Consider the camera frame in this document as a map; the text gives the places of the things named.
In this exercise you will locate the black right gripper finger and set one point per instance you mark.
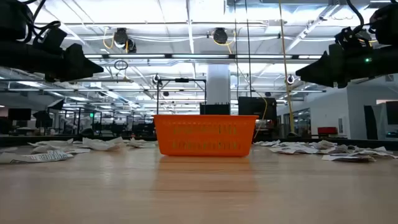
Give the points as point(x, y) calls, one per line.
point(320, 70)

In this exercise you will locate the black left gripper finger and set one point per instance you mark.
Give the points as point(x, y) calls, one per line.
point(81, 65)

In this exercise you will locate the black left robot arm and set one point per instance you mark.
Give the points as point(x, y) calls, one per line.
point(11, 18)

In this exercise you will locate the small black ceiling reel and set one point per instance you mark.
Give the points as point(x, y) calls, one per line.
point(156, 79)
point(290, 79)

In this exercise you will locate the dark standing panel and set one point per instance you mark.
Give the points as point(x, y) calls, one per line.
point(370, 121)

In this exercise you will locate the long ceiling light strip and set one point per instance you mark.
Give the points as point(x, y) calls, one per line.
point(140, 56)

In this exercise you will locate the red bin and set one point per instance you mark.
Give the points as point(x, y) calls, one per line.
point(327, 130)

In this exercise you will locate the large black monitor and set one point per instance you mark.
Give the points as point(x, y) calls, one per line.
point(257, 107)

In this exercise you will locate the green-print adhesive bandage wrapper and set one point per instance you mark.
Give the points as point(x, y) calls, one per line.
point(101, 144)
point(51, 142)

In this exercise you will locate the white red-print packet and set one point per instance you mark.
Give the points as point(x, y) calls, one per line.
point(34, 158)
point(141, 143)
point(53, 150)

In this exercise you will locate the black box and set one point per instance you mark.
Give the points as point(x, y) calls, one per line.
point(215, 109)

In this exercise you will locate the orange plastic basket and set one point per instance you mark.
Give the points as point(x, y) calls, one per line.
point(205, 135)

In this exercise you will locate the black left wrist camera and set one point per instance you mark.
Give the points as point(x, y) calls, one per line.
point(51, 40)

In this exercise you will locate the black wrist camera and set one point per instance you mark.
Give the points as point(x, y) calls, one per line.
point(353, 39)
point(51, 40)

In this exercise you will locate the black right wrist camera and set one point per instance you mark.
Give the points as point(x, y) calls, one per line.
point(353, 39)

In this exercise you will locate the dark wall screen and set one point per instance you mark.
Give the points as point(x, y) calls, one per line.
point(392, 112)

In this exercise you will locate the distant black rig frame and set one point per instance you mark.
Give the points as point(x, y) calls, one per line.
point(182, 80)

